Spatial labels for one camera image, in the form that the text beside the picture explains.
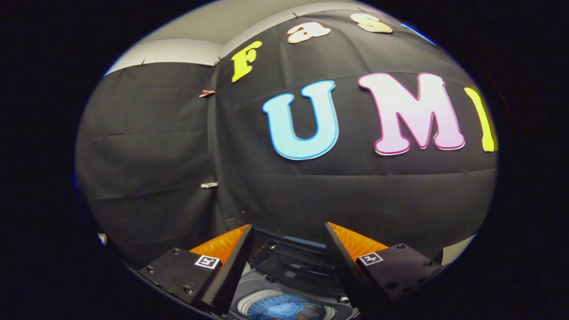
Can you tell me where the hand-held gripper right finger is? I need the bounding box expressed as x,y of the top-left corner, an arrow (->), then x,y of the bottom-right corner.
325,222 -> 443,314

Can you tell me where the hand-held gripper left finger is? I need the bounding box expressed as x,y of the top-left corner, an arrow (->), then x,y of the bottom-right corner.
138,224 -> 255,315

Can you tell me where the small washing machine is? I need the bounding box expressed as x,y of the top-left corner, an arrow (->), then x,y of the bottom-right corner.
229,229 -> 356,320

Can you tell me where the black backdrop cloth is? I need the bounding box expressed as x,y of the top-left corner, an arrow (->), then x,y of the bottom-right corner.
75,9 -> 498,267

